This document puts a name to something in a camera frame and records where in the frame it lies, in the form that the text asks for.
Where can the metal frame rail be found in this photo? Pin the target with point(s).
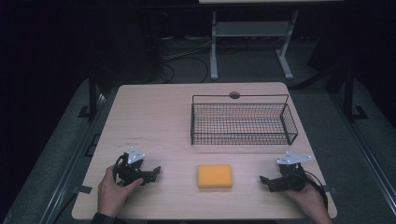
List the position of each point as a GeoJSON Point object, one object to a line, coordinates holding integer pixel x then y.
{"type": "Point", "coordinates": [367, 152]}
{"type": "Point", "coordinates": [70, 174]}

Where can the black table grommet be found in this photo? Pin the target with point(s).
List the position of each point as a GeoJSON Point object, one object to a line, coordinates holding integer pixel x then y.
{"type": "Point", "coordinates": [234, 95]}

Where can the person's right hand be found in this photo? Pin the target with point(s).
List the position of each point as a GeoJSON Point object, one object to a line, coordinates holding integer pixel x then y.
{"type": "Point", "coordinates": [306, 199]}

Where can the white metal stand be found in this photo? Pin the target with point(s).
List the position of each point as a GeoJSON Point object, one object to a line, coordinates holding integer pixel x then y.
{"type": "Point", "coordinates": [252, 29]}

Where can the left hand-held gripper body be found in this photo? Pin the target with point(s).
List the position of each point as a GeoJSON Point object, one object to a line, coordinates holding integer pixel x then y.
{"type": "Point", "coordinates": [129, 174]}

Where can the yellow sponge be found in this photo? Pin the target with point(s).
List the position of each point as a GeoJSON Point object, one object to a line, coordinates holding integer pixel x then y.
{"type": "Point", "coordinates": [214, 176]}

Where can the person's left hand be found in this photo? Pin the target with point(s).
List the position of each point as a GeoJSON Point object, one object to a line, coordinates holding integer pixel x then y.
{"type": "Point", "coordinates": [113, 193]}

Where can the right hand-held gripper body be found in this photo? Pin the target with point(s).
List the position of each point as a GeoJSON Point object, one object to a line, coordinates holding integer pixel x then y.
{"type": "Point", "coordinates": [291, 179]}

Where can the black upright stand post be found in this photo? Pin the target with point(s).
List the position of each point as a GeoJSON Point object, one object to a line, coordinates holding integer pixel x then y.
{"type": "Point", "coordinates": [92, 93]}
{"type": "Point", "coordinates": [349, 93]}

